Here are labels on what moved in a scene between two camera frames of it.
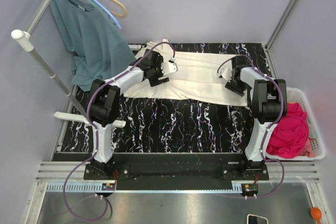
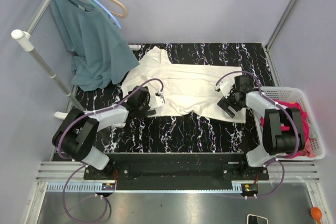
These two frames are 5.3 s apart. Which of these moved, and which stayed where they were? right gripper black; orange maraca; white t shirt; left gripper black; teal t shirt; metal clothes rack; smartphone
Moved: white t shirt; right gripper black; left gripper black
Stayed: smartphone; metal clothes rack; teal t shirt; orange maraca
